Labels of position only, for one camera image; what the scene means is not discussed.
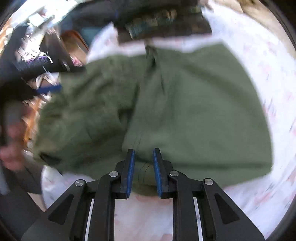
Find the dark brown folded garment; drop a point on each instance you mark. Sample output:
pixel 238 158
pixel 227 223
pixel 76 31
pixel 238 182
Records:
pixel 182 26

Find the teal patterned folded blanket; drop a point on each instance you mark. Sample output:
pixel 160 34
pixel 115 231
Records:
pixel 164 17

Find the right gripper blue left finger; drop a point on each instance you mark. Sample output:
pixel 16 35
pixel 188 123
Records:
pixel 85 211

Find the person left hand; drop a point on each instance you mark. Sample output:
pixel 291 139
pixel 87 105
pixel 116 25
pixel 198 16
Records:
pixel 12 153

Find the floral white bed sheet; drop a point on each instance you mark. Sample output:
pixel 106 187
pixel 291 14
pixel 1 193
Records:
pixel 266 199

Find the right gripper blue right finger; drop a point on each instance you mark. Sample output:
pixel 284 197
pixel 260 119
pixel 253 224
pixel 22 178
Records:
pixel 220 217

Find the olive green cargo pants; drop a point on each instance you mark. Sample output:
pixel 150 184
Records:
pixel 200 109

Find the black folded garment on stack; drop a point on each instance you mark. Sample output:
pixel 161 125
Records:
pixel 101 12

